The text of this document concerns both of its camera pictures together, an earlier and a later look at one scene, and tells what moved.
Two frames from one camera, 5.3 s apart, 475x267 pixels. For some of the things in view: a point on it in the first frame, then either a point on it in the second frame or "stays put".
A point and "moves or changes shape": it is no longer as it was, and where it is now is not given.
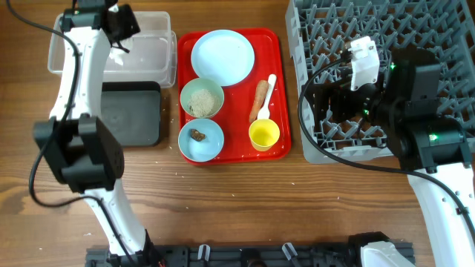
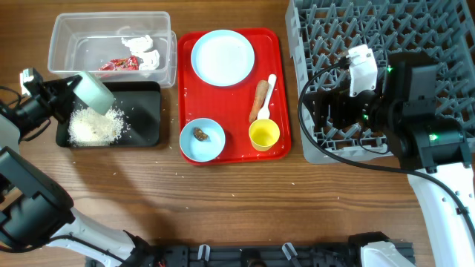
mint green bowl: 202,98 moves or changes shape
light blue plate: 223,55 stays put
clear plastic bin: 152,56 stays put
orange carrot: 260,94 stays put
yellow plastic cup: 263,134 stays put
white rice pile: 202,103 moves or changes shape
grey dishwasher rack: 319,33 stays put
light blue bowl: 205,149 stays put
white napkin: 116,55 to 139,47
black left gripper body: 128,22 to 39,107
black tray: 131,111 stays put
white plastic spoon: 263,113 stays put
